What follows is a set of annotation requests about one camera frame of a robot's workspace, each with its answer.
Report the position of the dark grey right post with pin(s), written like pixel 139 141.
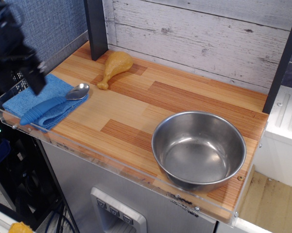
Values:
pixel 279 75

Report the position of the yellow object bottom left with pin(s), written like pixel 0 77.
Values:
pixel 20 227

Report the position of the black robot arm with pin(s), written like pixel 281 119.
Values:
pixel 11 36

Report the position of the blue folded cloth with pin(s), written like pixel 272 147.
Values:
pixel 26 99

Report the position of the stainless steel pot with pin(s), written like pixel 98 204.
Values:
pixel 198 151

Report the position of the clear acrylic table guard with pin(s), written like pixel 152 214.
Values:
pixel 114 127

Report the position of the silver toy fridge cabinet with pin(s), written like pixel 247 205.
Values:
pixel 126 194

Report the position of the blue handled metal spoon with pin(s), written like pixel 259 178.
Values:
pixel 76 93

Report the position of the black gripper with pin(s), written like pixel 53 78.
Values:
pixel 25 58

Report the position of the dark grey left post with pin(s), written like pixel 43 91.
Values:
pixel 96 28

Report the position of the dark grey post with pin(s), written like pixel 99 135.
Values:
pixel 279 75
pixel 96 28

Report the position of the yellow toy chicken drumstick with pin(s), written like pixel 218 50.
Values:
pixel 118 62

